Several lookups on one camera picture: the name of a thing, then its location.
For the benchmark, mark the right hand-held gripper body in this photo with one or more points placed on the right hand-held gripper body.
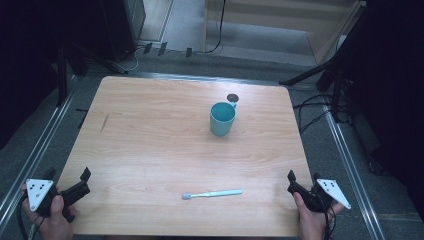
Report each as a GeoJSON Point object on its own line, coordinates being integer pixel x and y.
{"type": "Point", "coordinates": [330, 192]}

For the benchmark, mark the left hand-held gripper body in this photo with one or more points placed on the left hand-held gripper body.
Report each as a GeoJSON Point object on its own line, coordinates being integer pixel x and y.
{"type": "Point", "coordinates": [39, 193]}

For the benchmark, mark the light blue toothbrush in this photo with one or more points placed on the light blue toothbrush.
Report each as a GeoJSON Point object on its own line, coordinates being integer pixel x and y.
{"type": "Point", "coordinates": [213, 194]}

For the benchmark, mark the teal cup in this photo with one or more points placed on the teal cup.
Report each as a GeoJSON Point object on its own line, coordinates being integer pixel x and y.
{"type": "Point", "coordinates": [221, 123]}

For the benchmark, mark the person's left hand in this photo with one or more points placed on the person's left hand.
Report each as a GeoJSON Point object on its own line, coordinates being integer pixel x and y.
{"type": "Point", "coordinates": [55, 225]}

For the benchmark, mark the person's right hand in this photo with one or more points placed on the person's right hand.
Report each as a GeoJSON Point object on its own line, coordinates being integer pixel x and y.
{"type": "Point", "coordinates": [313, 225]}

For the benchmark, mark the black metal stand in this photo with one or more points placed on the black metal stand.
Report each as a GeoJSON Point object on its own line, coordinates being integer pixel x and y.
{"type": "Point", "coordinates": [337, 90]}
{"type": "Point", "coordinates": [62, 73]}

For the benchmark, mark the small black floor tab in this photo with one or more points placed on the small black floor tab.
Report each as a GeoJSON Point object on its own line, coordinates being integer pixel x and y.
{"type": "Point", "coordinates": [189, 52]}
{"type": "Point", "coordinates": [162, 48]}
{"type": "Point", "coordinates": [147, 48]}

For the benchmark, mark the dark cabinet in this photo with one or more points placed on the dark cabinet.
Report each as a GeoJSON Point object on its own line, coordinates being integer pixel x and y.
{"type": "Point", "coordinates": [126, 23]}

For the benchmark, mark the metal floor rail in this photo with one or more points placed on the metal floor rail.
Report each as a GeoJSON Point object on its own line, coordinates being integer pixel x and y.
{"type": "Point", "coordinates": [36, 150]}
{"type": "Point", "coordinates": [350, 170]}

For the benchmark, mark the light wooden frame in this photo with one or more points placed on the light wooden frame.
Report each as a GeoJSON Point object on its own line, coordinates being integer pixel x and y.
{"type": "Point", "coordinates": [266, 16]}

